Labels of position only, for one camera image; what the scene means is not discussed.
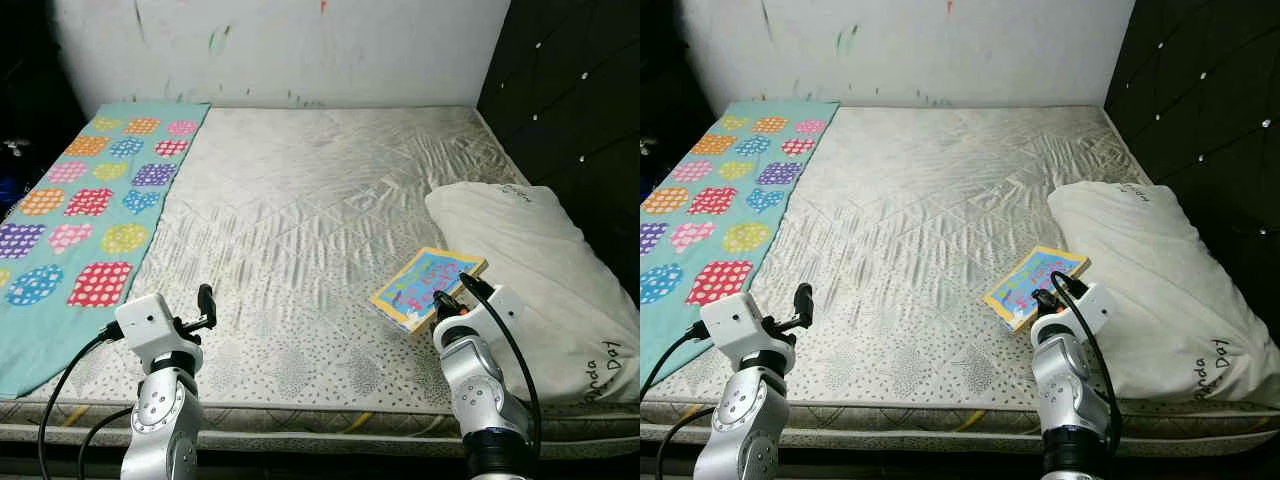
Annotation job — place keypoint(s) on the black bed frame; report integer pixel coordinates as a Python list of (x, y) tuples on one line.
[(950, 462), (300, 465)]

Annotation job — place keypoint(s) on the dark wardrobe with small knobs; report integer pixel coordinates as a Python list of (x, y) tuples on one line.
[(1200, 110), (570, 110)]

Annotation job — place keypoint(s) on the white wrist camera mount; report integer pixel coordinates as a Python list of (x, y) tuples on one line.
[(503, 312), (145, 322), (1095, 310), (732, 320)]

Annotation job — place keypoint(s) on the yellow-edged blue children's book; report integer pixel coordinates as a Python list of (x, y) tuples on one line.
[(1030, 285), (425, 285)]

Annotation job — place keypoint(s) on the grey quilted spotted mattress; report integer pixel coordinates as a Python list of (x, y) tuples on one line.
[(300, 220), (920, 220)]

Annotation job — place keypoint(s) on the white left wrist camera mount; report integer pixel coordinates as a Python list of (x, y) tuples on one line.
[(732, 320), (145, 322)]

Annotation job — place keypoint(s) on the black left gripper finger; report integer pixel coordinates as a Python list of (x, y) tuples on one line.
[(803, 302), (207, 303)]

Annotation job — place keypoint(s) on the white pillow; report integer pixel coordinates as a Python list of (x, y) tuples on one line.
[(560, 270), (1180, 270)]

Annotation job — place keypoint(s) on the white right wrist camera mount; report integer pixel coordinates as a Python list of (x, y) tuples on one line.
[(503, 312), (1095, 310)]

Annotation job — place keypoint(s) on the turquoise blanket with colourful shapes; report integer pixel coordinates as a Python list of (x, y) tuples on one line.
[(690, 300), (60, 300)]

